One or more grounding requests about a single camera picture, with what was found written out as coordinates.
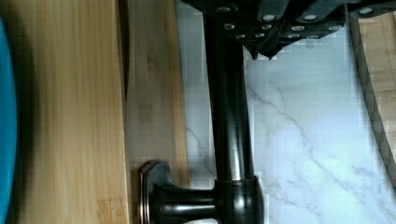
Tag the blue plate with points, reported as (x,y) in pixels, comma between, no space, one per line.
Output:
(8,125)

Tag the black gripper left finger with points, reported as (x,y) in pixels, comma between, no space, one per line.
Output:
(245,22)

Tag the bamboo cutting board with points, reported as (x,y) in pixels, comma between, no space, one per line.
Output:
(374,48)

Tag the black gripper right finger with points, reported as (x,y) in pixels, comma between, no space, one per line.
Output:
(292,20)

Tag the wooden drawer with black handle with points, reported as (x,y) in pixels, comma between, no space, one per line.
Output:
(187,129)

